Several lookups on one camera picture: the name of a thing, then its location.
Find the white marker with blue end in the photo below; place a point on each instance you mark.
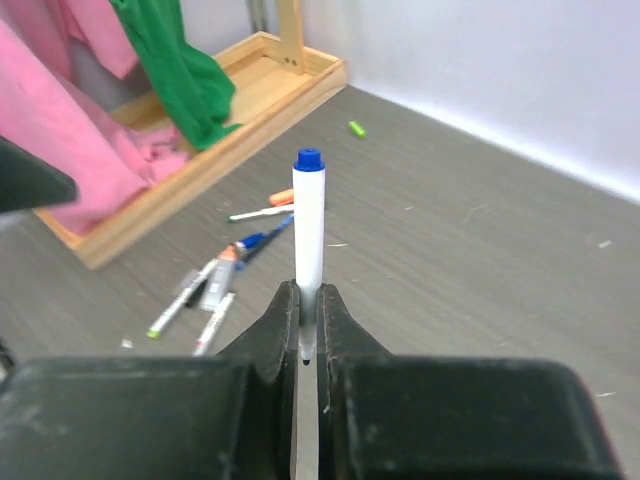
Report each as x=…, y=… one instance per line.
x=308, y=177

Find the white pen with black end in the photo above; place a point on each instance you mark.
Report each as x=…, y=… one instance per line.
x=212, y=326

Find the dark blue pen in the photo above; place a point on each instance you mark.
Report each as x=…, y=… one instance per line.
x=262, y=241

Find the clear pen cap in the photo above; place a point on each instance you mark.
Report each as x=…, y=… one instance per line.
x=185, y=282

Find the white pen with lime end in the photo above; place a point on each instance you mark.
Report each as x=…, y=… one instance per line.
x=170, y=312

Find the pink cloth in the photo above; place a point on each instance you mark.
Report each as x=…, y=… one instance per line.
x=44, y=112

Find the white marker with green end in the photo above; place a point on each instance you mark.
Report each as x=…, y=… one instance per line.
x=262, y=213

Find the black pen cap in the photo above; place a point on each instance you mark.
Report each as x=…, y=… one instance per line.
x=196, y=295

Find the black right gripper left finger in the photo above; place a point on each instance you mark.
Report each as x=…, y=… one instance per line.
x=227, y=416

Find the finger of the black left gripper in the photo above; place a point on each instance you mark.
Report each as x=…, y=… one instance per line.
x=27, y=182

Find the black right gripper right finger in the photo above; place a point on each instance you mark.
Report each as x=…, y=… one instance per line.
x=387, y=416

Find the orange highlighter cap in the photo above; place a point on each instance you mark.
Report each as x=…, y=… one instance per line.
x=282, y=198

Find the wooden rack frame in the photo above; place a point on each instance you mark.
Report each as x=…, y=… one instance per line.
x=291, y=36

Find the blue marker cap with eraser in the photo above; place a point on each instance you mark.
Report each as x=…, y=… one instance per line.
x=249, y=242

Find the wooden rack base tray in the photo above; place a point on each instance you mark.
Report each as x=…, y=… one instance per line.
x=270, y=98

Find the lime green pen cap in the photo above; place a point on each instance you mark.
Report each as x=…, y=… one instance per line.
x=357, y=129

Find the grey highlighter with orange tip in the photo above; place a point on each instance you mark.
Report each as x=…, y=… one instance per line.
x=219, y=280

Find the green cloth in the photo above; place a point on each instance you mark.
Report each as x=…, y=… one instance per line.
x=195, y=91

